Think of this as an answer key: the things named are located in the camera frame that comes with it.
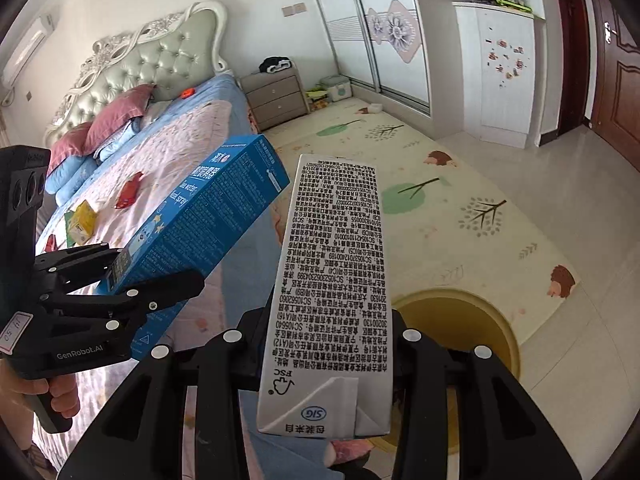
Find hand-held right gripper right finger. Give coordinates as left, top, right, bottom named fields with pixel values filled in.
left=391, top=309, right=582, bottom=480

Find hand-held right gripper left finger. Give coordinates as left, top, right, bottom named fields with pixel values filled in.
left=57, top=309, right=273, bottom=480

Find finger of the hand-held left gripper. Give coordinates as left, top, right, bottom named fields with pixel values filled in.
left=40, top=267, right=206, bottom=333
left=34, top=242, right=126, bottom=295

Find yellow trash bin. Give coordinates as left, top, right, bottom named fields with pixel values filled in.
left=370, top=287, right=522, bottom=456

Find blue cardboard box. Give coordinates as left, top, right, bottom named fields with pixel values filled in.
left=95, top=134, right=291, bottom=361

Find white milk carton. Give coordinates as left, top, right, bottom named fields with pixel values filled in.
left=256, top=154, right=392, bottom=442

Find person's left hand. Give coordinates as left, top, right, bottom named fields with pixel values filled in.
left=0, top=359, right=82, bottom=441

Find yellow drink carton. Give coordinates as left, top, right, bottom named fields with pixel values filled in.
left=66, top=200, right=98, bottom=246

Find red snack wrapper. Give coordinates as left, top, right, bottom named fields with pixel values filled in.
left=115, top=172, right=146, bottom=209

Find pink pillow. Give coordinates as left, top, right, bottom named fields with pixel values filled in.
left=47, top=121, right=93, bottom=176
left=82, top=84, right=157, bottom=156

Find light blue folded quilt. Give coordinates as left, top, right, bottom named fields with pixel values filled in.
left=95, top=119, right=147, bottom=162

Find bed with green headboard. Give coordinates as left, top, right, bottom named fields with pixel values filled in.
left=30, top=102, right=281, bottom=480

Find printed play mat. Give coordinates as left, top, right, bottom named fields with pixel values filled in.
left=252, top=97, right=581, bottom=351

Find white air conditioner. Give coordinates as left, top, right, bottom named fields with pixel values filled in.
left=0, top=14, right=55, bottom=88

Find blue bedsheet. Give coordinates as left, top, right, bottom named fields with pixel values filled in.
left=135, top=74, right=275, bottom=243

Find tufted green headboard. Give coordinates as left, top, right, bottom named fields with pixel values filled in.
left=44, top=1, right=228, bottom=146

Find grey nightstand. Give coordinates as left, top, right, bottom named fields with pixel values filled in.
left=240, top=71, right=310, bottom=132

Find black clothes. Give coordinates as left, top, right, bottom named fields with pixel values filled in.
left=258, top=56, right=293, bottom=74

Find green lid storage box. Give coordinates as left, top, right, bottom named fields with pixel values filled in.
left=320, top=76, right=356, bottom=101

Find white sticker cabinet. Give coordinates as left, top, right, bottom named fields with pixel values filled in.
left=452, top=1, right=546, bottom=150

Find white floral wardrobe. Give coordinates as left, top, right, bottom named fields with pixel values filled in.
left=302, top=0, right=433, bottom=116

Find dark wooden door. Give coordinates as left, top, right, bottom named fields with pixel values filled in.
left=547, top=0, right=640, bottom=171

